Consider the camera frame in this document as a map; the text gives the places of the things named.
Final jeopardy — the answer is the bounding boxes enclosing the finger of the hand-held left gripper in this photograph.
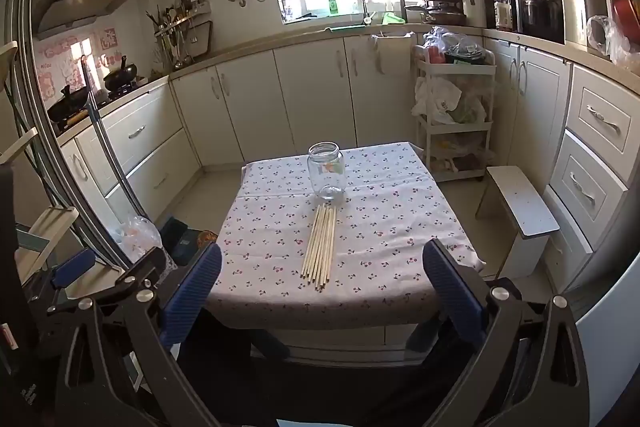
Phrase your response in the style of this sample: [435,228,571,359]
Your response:
[30,248,98,314]
[92,248,168,303]

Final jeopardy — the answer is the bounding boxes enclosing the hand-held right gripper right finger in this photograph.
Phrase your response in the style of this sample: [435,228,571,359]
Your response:
[422,239,591,427]

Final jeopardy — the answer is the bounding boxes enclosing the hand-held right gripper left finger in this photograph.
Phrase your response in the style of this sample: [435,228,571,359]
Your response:
[55,243,223,427]

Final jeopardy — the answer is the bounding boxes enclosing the pile of wooden chopsticks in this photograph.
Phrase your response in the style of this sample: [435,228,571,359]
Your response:
[301,203,339,292]

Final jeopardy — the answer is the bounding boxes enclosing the clear glass jar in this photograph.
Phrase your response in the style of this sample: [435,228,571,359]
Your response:
[307,142,346,200]

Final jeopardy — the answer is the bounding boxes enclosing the clear bag with orange contents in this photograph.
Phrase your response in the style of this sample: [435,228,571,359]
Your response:
[114,215,163,268]

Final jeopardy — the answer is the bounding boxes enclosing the dark blue box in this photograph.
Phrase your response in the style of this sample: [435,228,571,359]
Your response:
[160,216,218,265]

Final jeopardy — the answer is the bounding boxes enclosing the cream wooden rack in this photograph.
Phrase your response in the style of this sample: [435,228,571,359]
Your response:
[0,41,81,288]

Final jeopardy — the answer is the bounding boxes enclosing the cherry print tablecloth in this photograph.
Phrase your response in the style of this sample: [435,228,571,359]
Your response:
[204,142,487,332]

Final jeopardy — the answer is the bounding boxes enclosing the white stool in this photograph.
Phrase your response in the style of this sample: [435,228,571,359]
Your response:
[475,165,561,279]

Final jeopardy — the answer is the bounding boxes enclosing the black wok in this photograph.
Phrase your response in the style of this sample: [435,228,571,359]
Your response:
[47,84,93,122]
[102,54,138,92]

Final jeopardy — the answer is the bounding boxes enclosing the dark cloth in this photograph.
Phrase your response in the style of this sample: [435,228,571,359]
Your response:
[175,307,481,427]

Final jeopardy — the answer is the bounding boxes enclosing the gas stove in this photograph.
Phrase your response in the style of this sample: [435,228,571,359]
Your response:
[50,77,151,132]

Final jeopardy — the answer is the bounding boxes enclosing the green vegetable bag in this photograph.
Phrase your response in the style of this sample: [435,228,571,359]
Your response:
[450,99,488,125]

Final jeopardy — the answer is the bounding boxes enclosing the white plastic bag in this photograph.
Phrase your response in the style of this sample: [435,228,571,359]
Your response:
[411,76,463,125]

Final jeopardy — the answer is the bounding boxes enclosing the white rolling cart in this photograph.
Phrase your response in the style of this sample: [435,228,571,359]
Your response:
[412,44,497,182]

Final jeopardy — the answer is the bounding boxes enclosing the cream base cabinets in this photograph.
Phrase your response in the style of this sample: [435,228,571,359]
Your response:
[55,27,640,308]

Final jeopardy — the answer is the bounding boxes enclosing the white hanging bag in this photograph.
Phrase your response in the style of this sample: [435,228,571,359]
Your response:
[370,32,416,75]

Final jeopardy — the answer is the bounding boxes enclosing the crumpled clear plastic bag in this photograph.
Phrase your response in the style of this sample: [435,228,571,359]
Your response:
[422,26,486,62]

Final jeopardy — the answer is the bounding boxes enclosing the grey cooking pot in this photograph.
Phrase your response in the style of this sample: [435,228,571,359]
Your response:
[405,2,468,26]

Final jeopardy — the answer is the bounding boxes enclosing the white jug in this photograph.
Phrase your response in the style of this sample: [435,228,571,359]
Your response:
[462,0,488,29]

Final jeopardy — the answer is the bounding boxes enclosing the dark sauce bottle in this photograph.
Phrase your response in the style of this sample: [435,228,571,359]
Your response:
[494,0,515,32]

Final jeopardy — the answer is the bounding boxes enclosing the black kettle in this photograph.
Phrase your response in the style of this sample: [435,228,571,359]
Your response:
[522,0,566,42]

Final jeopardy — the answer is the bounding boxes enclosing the curved steel faucet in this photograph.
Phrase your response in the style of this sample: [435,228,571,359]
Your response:
[328,0,371,26]

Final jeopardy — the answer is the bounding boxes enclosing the white electric pot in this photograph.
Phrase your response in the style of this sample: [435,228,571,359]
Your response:
[556,0,608,50]

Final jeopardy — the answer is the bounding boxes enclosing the red pan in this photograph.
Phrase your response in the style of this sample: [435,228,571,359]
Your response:
[612,0,640,45]

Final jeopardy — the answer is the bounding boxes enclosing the grey sliding door frame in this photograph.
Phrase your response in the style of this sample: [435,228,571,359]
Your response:
[10,0,131,273]

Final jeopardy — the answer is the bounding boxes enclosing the grey mop handle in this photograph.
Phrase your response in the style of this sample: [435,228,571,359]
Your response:
[80,54,151,220]

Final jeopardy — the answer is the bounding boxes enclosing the pink wall stickers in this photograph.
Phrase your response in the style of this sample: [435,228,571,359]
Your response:
[32,27,126,108]

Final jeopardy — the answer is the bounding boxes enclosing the wall utensil rack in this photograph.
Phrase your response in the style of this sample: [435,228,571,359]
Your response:
[145,0,213,72]

